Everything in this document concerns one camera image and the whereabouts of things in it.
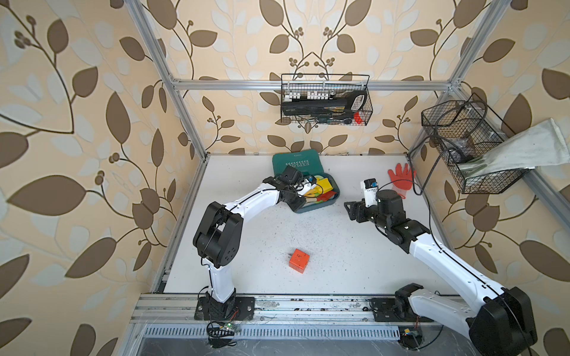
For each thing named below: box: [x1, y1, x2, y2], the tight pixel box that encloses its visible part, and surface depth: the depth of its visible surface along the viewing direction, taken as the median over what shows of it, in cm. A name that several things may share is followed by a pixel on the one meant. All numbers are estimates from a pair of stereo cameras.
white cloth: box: [457, 117, 570, 178], surface depth 60 cm
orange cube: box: [288, 248, 311, 274], surface depth 82 cm
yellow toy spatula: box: [316, 178, 334, 194], surface depth 107 cm
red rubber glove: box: [387, 163, 417, 199], surface depth 112 cm
